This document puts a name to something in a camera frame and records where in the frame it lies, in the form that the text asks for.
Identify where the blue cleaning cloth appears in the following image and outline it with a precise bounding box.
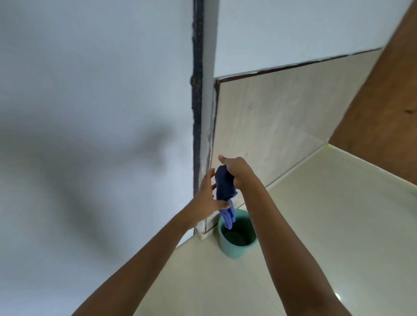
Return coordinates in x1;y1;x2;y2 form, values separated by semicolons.
215;165;238;230

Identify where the person's left forearm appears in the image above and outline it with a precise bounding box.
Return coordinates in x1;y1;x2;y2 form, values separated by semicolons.
72;206;198;316

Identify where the brown wooden door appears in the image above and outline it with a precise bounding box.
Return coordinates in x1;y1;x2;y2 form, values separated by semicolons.
328;0;417;186

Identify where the person's right hand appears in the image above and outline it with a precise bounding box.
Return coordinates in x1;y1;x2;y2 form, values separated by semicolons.
218;155;257;189

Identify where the person's left hand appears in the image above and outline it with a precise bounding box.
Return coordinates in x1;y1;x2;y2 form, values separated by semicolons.
187;168;231;225

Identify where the teal plastic bucket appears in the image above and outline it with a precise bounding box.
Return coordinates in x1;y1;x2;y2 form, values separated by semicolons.
218;209;258;260

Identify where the person's right forearm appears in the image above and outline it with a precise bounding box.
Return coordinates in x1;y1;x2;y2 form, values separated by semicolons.
240;174;352;316

